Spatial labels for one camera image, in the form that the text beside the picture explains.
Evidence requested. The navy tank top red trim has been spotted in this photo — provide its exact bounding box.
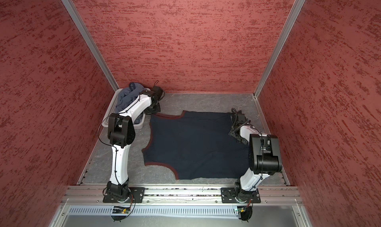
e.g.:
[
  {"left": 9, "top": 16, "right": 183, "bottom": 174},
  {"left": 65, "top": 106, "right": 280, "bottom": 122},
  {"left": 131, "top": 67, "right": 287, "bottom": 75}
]
[{"left": 142, "top": 111, "right": 249, "bottom": 180}]

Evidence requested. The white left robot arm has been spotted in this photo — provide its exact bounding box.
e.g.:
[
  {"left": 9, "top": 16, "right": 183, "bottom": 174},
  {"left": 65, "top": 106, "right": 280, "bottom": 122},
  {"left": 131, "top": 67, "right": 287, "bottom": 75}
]
[{"left": 103, "top": 90, "right": 165, "bottom": 203}]

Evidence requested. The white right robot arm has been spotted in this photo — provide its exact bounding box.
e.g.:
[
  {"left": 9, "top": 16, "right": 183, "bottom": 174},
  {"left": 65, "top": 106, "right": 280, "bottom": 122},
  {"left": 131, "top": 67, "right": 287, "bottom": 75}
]
[{"left": 229, "top": 122, "right": 283, "bottom": 204}]

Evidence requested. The grey-blue tank top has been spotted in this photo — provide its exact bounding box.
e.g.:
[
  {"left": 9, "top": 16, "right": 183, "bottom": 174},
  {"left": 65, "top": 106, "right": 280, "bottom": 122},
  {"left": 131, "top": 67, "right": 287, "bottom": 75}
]
[{"left": 115, "top": 82, "right": 145, "bottom": 113}]

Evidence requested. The white plastic laundry basket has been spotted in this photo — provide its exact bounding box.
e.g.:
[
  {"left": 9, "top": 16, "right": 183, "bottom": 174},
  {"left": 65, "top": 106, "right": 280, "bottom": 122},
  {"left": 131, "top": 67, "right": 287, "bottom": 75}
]
[{"left": 101, "top": 88, "right": 146, "bottom": 129}]

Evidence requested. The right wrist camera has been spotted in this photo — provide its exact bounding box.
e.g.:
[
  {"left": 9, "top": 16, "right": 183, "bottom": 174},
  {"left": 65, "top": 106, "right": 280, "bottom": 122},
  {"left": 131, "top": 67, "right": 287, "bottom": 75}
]
[{"left": 232, "top": 113, "right": 247, "bottom": 126}]

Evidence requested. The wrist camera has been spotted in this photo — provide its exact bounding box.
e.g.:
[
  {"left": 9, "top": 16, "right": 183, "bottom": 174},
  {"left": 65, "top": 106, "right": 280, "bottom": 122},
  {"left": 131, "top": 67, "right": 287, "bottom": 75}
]
[
  {"left": 232, "top": 113, "right": 247, "bottom": 126},
  {"left": 151, "top": 85, "right": 165, "bottom": 102}
]

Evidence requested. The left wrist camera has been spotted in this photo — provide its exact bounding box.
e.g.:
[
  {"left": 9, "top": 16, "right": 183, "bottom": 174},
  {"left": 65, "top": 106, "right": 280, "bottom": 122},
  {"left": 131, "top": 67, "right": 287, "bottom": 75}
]
[{"left": 151, "top": 85, "right": 165, "bottom": 102}]

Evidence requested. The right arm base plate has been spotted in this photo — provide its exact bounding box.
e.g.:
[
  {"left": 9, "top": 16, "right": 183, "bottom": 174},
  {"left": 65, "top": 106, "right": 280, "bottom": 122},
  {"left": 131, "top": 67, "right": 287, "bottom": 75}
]
[{"left": 220, "top": 187, "right": 261, "bottom": 204}]

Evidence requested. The right circuit board with wires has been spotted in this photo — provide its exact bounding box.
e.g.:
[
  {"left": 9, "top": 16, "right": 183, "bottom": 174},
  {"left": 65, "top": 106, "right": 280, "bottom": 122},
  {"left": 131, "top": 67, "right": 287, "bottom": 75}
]
[{"left": 237, "top": 206, "right": 253, "bottom": 222}]

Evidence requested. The circuit board with wires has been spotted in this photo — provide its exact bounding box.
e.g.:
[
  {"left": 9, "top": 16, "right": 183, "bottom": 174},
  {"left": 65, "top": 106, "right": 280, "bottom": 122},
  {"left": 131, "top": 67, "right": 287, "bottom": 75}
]
[
  {"left": 237, "top": 206, "right": 253, "bottom": 222},
  {"left": 111, "top": 206, "right": 132, "bottom": 222}
]

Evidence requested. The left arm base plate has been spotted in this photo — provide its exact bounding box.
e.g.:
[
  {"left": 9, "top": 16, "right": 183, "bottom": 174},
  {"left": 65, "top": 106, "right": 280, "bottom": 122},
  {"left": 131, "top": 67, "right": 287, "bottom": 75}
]
[{"left": 103, "top": 185, "right": 145, "bottom": 204}]

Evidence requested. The left circuit board with wires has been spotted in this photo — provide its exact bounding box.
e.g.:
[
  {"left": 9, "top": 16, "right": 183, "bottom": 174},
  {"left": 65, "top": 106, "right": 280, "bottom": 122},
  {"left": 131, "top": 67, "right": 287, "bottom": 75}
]
[{"left": 111, "top": 206, "right": 132, "bottom": 222}]

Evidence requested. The aluminium front rail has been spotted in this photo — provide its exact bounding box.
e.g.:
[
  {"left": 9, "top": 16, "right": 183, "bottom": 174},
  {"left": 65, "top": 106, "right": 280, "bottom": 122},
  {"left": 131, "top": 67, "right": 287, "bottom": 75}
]
[{"left": 61, "top": 184, "right": 304, "bottom": 206}]

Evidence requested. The slotted white cable duct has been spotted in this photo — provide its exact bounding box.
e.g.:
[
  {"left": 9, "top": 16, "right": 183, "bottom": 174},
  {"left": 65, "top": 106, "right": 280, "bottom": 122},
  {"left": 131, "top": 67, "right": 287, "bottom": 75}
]
[{"left": 67, "top": 205, "right": 238, "bottom": 219}]

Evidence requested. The aluminium corner post left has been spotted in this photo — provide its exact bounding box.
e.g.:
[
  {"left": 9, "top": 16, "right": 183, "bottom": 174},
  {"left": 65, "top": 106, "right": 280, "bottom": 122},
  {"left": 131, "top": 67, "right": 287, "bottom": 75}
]
[{"left": 61, "top": 0, "right": 119, "bottom": 91}]

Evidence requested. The aluminium corner post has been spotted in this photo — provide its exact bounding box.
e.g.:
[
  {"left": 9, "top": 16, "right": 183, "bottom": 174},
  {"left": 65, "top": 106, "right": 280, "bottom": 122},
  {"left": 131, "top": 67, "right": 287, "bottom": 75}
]
[
  {"left": 254, "top": 0, "right": 306, "bottom": 99},
  {"left": 61, "top": 0, "right": 119, "bottom": 91}
]

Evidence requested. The aluminium corner post right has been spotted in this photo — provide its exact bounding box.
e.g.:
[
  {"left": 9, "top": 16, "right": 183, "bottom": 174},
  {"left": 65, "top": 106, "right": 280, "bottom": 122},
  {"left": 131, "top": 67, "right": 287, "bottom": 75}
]
[{"left": 254, "top": 0, "right": 306, "bottom": 99}]

